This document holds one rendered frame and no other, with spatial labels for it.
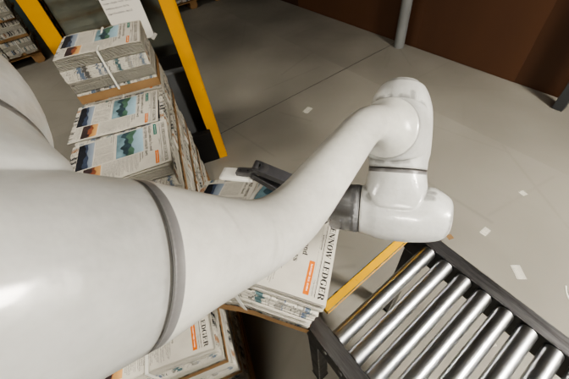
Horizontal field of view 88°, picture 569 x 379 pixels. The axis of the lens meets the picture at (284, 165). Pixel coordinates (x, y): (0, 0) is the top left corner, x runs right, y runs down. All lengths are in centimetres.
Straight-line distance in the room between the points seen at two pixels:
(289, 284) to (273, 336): 121
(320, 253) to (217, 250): 54
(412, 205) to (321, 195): 27
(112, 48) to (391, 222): 138
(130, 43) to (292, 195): 137
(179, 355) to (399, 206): 78
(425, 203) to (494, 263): 171
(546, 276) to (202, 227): 224
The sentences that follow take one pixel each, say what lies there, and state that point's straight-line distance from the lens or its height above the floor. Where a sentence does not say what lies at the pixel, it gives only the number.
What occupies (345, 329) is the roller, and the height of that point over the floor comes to 80.
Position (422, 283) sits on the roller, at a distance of 112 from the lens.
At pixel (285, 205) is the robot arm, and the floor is 158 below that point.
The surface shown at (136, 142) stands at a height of 107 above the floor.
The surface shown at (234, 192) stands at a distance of 82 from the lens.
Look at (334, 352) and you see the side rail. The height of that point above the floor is 80.
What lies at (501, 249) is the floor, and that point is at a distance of 231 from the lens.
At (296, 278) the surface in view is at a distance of 67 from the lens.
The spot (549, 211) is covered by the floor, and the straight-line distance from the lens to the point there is 264.
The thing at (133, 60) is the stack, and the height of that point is 121.
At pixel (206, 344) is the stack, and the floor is 83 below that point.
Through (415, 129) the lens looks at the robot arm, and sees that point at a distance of 51.
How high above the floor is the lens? 180
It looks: 46 degrees down
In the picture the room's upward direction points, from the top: 8 degrees counter-clockwise
